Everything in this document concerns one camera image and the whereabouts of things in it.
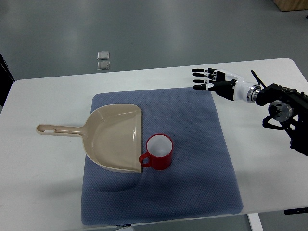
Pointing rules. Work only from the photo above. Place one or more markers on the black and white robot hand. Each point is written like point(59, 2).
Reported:
point(225, 84)

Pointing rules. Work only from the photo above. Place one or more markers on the red mug white inside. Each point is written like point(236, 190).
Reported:
point(159, 149)

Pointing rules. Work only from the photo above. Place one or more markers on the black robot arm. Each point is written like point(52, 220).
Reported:
point(288, 111)

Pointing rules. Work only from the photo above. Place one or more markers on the beige plastic dustpan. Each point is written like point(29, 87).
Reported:
point(111, 136)

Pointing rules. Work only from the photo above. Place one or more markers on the wooden box corner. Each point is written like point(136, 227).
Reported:
point(291, 5)

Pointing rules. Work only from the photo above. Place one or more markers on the blue textured mat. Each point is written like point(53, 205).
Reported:
point(200, 181)

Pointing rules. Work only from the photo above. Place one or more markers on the upper silver floor plate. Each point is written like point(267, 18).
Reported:
point(103, 55)

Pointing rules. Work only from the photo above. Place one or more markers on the silver floor plate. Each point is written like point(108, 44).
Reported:
point(103, 55)
point(103, 65)

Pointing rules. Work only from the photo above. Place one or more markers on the lower silver floor plate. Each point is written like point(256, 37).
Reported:
point(103, 65)

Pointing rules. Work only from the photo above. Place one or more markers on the white table leg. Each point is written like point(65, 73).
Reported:
point(254, 221)

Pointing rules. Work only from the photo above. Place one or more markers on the black table control panel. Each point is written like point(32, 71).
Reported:
point(296, 211)

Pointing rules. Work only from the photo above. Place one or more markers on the black object left edge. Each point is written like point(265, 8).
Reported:
point(6, 80)

